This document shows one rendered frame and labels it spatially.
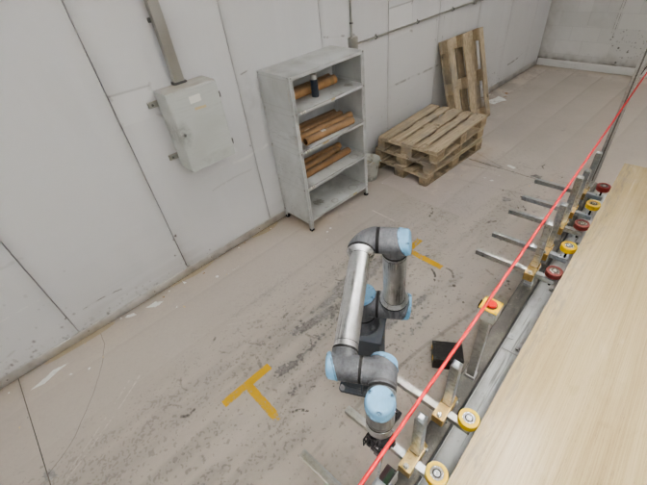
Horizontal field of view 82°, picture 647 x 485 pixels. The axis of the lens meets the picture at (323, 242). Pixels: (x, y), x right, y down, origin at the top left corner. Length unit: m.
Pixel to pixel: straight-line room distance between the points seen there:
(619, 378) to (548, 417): 0.37
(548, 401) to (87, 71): 3.09
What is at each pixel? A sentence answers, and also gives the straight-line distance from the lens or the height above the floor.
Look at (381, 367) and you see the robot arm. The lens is 1.24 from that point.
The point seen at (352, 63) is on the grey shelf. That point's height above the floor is 1.41.
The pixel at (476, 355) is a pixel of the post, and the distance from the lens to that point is 1.85.
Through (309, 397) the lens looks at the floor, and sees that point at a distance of 2.72.
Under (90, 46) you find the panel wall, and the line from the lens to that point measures 3.01.
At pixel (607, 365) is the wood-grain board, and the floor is 0.90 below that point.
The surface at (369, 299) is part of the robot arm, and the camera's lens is 2.02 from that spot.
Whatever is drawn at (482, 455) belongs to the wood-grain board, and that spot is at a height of 0.90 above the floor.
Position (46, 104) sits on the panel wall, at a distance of 2.99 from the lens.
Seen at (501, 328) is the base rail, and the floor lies 0.70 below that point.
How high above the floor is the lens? 2.40
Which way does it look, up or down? 40 degrees down
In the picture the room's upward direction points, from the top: 8 degrees counter-clockwise
